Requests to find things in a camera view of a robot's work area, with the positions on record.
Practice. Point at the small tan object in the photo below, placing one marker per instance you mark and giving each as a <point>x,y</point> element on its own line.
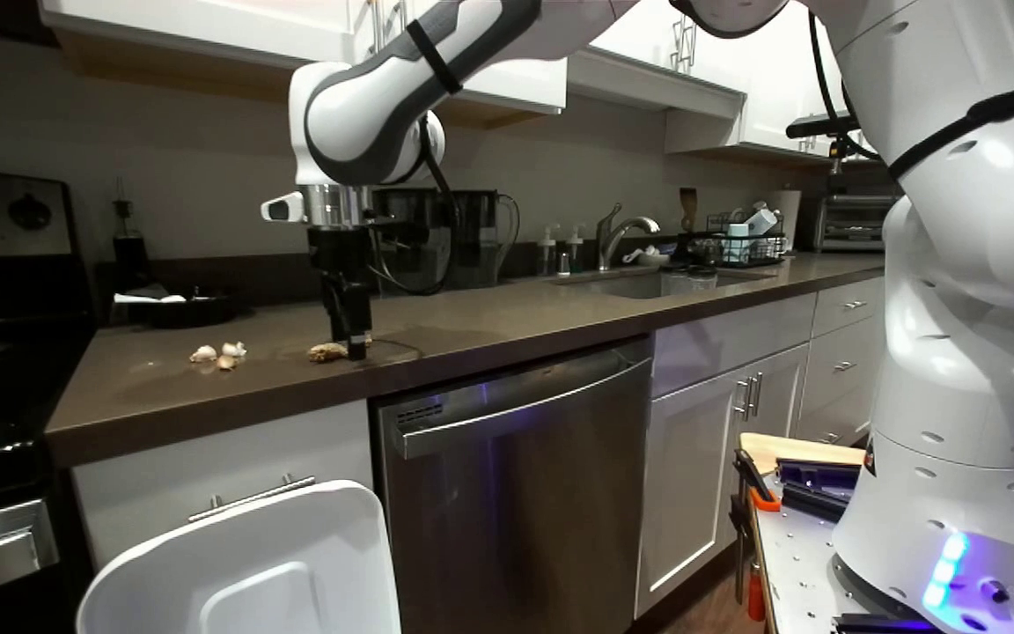
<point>221,354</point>

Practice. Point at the white trash bin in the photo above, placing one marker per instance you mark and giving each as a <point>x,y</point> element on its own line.
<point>246,569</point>

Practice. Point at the black kitchen stove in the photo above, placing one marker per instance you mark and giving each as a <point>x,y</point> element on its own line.
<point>1,387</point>

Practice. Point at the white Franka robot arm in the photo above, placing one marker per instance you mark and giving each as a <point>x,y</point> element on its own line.
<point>966,354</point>

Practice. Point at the black shallow pan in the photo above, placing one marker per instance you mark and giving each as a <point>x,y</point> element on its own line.
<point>175,307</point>

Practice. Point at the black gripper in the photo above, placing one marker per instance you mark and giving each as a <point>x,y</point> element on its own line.
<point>340,252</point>

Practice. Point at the stainless steel dishwasher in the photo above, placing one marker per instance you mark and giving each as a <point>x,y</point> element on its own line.
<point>517,493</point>

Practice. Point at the white lower cabinet door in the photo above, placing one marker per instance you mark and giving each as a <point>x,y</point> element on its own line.
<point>689,493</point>

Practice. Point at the white narrow cabinet door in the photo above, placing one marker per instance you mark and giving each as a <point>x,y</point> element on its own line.
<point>777,393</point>

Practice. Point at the white upper corner cabinet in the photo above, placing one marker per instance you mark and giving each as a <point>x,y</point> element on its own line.
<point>766,83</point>

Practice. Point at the light wooden board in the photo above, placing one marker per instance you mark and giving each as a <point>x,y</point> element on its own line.
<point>797,450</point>

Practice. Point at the small soap bottles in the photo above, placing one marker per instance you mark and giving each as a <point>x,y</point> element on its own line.
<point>561,252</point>

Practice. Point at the black camera on stand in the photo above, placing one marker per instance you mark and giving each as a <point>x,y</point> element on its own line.
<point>821,124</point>

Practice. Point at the chrome sink faucet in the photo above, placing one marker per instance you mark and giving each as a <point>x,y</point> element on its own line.
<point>617,234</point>

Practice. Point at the dark glass bottle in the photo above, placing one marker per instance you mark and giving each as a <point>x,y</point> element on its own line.
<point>127,249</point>

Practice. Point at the white wide cabinet drawer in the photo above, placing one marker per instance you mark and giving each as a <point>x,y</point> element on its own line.
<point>732,340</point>

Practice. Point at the white small cabinet drawer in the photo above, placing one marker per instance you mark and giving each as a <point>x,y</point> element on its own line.
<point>845,305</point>

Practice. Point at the white perforated robot table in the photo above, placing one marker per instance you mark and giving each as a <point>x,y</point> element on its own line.
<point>794,576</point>

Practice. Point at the black dish rack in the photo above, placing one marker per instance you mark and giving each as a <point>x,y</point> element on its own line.
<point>742,249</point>

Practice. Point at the white drawer beside stove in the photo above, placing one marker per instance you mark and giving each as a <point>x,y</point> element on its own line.
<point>221,464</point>

